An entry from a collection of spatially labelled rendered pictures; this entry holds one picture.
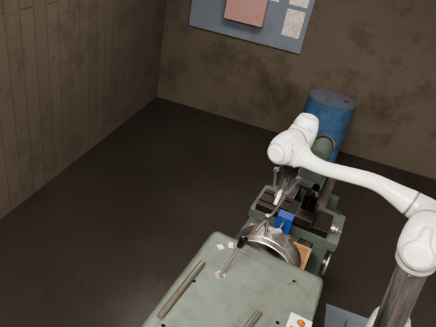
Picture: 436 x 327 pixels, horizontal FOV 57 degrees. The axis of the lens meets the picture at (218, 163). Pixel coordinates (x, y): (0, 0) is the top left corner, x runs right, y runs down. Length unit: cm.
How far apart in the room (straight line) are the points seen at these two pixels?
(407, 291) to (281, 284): 42
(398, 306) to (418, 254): 28
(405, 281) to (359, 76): 379
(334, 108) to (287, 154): 305
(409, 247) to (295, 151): 48
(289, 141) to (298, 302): 57
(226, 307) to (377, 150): 428
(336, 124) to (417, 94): 111
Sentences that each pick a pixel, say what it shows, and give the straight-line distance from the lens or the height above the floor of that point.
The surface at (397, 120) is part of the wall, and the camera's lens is 532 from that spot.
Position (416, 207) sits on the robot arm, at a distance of 159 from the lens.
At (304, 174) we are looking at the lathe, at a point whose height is 94.
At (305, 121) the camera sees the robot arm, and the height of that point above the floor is 173.
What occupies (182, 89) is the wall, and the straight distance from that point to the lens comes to 560.
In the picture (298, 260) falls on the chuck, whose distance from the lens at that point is 182.
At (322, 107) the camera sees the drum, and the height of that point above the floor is 77.
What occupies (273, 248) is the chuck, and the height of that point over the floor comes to 123.
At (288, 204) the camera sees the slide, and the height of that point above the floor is 97.
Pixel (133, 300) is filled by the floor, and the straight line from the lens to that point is 300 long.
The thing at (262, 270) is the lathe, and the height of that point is 125.
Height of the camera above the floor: 236
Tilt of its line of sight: 32 degrees down
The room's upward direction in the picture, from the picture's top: 12 degrees clockwise
